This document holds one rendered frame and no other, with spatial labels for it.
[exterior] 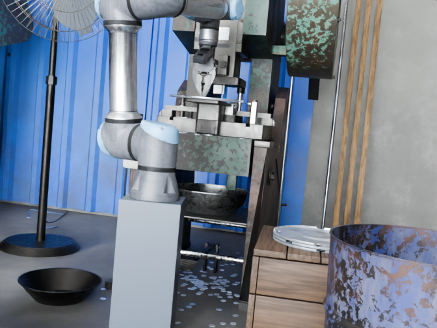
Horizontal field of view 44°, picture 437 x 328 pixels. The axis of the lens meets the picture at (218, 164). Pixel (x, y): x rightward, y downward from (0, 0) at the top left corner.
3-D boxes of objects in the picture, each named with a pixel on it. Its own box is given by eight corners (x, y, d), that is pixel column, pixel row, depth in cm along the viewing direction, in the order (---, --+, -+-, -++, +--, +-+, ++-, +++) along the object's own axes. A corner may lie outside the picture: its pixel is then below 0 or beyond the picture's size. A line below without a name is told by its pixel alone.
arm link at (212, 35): (216, 29, 200) (195, 28, 202) (215, 41, 200) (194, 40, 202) (220, 32, 207) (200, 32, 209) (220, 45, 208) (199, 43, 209)
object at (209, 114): (216, 135, 204) (220, 99, 203) (181, 131, 207) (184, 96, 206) (229, 135, 229) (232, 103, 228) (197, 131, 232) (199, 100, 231)
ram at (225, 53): (232, 76, 219) (239, 2, 217) (196, 73, 222) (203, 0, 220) (239, 80, 236) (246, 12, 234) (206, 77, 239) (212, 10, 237)
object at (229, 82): (239, 91, 224) (240, 77, 224) (192, 87, 228) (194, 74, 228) (245, 94, 240) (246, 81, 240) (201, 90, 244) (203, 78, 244)
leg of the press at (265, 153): (266, 315, 202) (291, 72, 196) (236, 310, 204) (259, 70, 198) (286, 259, 292) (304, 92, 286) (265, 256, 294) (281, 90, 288)
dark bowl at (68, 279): (78, 317, 183) (79, 297, 182) (-1, 303, 189) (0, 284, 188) (113, 292, 212) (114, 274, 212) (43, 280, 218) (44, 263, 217)
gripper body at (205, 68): (218, 76, 210) (220, 45, 209) (212, 73, 201) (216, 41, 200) (198, 75, 211) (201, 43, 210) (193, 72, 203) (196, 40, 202)
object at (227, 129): (262, 140, 216) (263, 125, 216) (155, 129, 225) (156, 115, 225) (270, 139, 245) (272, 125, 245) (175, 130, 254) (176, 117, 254)
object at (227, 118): (236, 122, 225) (237, 115, 225) (190, 118, 229) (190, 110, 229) (242, 123, 241) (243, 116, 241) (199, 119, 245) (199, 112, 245)
